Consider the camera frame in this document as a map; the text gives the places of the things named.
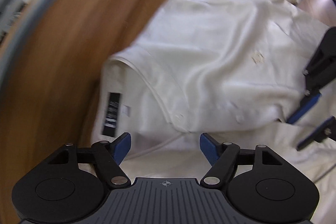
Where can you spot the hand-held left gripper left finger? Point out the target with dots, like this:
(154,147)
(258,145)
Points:
(123,146)

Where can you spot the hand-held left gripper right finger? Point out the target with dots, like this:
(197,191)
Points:
(208,148)

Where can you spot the white satin button shirt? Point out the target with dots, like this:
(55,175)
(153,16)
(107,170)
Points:
(210,43)

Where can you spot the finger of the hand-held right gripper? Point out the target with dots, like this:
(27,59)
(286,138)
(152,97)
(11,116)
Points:
(315,133)
(305,107)

